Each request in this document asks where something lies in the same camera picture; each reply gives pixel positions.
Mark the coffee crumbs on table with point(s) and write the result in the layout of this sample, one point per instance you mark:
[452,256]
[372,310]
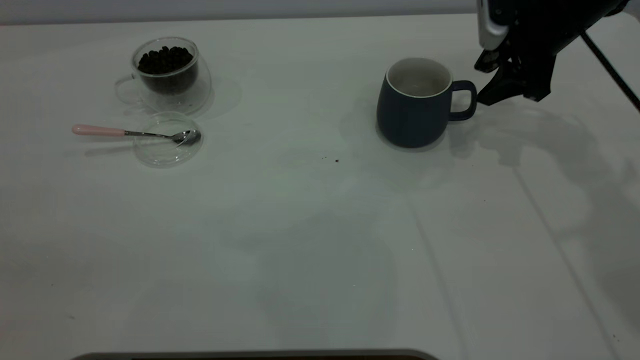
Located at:
[337,161]

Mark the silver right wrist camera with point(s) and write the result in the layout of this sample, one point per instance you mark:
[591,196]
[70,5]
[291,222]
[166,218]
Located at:
[491,27]

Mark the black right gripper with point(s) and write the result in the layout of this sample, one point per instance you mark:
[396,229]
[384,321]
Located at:
[537,45]

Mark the double-walled glass cup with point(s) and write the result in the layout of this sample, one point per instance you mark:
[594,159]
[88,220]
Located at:
[197,97]

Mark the coffee beans in glass cup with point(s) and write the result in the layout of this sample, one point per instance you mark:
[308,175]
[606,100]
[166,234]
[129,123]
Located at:
[165,62]

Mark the round clear glass lid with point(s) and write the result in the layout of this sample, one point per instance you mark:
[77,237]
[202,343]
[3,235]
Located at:
[160,156]

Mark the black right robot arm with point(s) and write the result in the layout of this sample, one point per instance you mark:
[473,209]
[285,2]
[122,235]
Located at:
[595,15]

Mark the dark blue-grey ceramic mug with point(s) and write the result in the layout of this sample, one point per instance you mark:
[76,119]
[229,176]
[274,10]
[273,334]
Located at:
[410,120]

